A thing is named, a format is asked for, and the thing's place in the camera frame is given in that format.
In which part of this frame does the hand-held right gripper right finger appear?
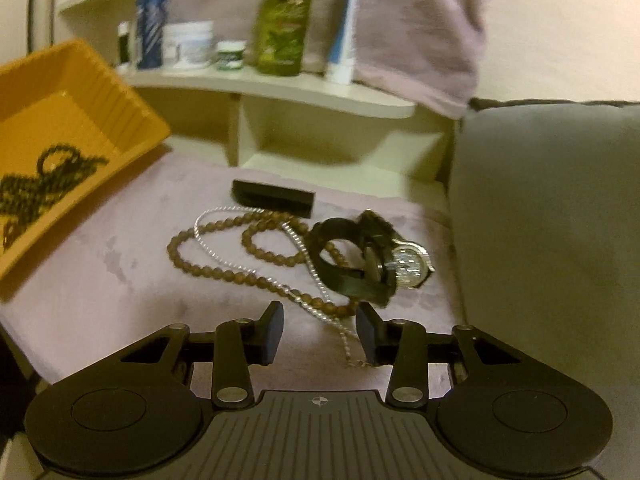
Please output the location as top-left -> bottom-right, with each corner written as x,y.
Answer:
356,305 -> 523,407

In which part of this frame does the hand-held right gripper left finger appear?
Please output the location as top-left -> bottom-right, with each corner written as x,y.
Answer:
120,301 -> 285,408

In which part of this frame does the silver chain necklace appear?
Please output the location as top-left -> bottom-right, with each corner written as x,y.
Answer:
192,207 -> 373,368

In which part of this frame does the brown bead necklace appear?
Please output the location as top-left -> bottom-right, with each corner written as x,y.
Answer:
167,211 -> 368,323

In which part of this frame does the black strap wristwatch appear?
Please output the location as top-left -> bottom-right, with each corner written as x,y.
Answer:
307,209 -> 436,307

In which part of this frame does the small black box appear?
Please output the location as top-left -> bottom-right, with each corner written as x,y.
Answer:
231,178 -> 317,218

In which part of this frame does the dark bead necklace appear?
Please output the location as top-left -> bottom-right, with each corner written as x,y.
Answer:
0,143 -> 111,253

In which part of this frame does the orange plastic tray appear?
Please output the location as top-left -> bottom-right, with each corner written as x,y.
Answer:
0,38 -> 172,296

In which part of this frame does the pink table cloth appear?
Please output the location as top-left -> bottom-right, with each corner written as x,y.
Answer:
0,147 -> 468,396

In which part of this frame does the grey cushion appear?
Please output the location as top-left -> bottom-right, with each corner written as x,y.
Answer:
447,97 -> 640,441

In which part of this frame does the cream shelf unit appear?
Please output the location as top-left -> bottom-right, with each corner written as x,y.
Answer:
55,0 -> 451,181

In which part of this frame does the blue white tube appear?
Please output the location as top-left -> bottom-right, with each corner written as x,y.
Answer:
325,0 -> 366,85

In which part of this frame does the small white green jar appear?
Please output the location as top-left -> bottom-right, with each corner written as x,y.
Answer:
216,40 -> 247,72

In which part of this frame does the large white jar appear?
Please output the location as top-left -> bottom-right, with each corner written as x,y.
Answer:
164,21 -> 215,70

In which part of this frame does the hanging pink towel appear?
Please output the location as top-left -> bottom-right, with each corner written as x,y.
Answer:
165,0 -> 501,118

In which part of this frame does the green spray bottle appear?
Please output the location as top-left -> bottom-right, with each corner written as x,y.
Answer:
255,0 -> 317,77

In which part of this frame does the black white lip balm stick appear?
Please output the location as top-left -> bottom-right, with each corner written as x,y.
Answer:
117,22 -> 131,66

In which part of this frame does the blue spray bottle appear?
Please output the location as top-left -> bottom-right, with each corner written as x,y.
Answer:
135,0 -> 166,71

